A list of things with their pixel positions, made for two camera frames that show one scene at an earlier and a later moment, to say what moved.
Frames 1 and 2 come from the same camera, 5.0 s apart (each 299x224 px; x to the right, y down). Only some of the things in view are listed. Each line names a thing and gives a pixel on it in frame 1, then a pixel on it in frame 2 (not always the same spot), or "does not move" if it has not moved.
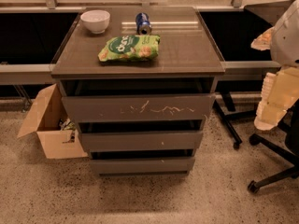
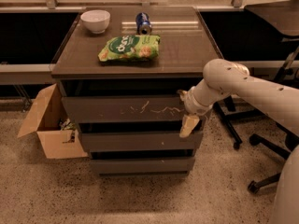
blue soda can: (144, 26) does not move
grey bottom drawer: (141, 165) does not move
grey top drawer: (161, 107) does not move
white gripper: (286, 42) → (192, 105)
